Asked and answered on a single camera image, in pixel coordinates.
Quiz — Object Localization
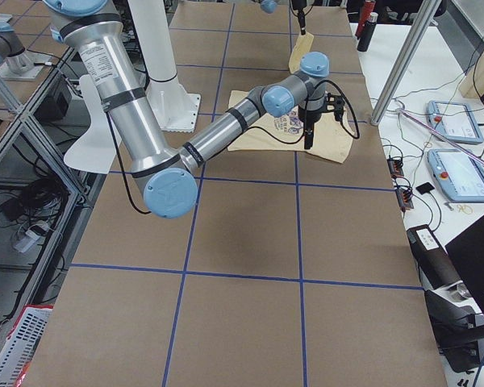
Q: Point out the upper blue teach pendant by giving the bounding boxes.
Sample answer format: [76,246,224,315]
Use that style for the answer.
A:
[426,100,484,145]

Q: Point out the red water bottle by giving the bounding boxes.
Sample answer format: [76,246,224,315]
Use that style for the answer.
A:
[355,0,375,39]

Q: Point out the white reacher grabber stick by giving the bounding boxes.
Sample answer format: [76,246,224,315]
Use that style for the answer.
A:
[390,100,484,175]

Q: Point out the black box white label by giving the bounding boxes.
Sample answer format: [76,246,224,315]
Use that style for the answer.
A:
[407,225,461,289]

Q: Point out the lower blue teach pendant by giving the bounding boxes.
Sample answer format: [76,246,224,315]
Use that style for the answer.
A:
[427,149,484,203]

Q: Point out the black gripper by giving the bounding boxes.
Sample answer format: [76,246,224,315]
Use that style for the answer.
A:
[298,92,344,150]
[290,0,307,35]

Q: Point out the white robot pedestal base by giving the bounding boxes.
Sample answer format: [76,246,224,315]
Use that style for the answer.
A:
[128,0,201,132]

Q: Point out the white perforated basket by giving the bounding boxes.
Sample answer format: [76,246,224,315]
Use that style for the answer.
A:
[0,305,53,386]

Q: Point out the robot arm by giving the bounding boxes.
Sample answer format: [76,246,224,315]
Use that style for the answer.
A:
[47,1,344,218]
[259,0,307,35]

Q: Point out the white curved plastic chair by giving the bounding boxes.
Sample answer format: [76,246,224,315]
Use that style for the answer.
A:
[64,74,116,174]

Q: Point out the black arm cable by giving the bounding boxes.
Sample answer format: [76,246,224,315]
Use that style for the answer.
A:
[249,79,361,146]

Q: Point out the orange terminal board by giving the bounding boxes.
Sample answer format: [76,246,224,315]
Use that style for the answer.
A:
[387,157,404,178]

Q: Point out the cream long-sleeve graphic shirt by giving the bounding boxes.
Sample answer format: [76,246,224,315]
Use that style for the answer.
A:
[227,31,353,165]

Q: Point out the small black square pad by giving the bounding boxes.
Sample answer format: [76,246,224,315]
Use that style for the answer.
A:
[415,182,435,195]

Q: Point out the blue teach pendant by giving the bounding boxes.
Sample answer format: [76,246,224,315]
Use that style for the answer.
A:
[426,100,484,145]
[427,149,484,203]

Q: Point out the black water bottle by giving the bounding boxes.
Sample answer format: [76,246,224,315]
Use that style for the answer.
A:
[357,12,378,52]

